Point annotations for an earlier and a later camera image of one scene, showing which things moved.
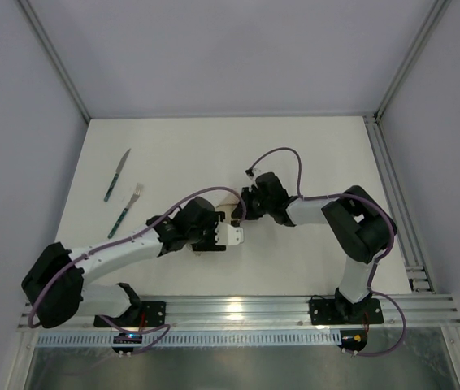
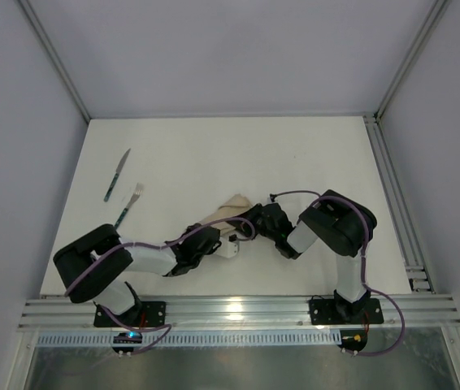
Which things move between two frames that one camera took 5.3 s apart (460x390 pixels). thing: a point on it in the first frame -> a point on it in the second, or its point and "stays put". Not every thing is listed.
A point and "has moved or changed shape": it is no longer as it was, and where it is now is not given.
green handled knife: x=115 y=176 stays put
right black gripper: x=246 y=203 -> x=253 y=217
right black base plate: x=331 y=312 stays put
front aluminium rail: x=218 y=313 stays put
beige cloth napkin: x=223 y=201 has moved or changed shape
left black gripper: x=210 y=247 -> x=212 y=234
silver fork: x=138 y=191 stays put
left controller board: x=126 y=338 stays put
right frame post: x=438 y=10 stays put
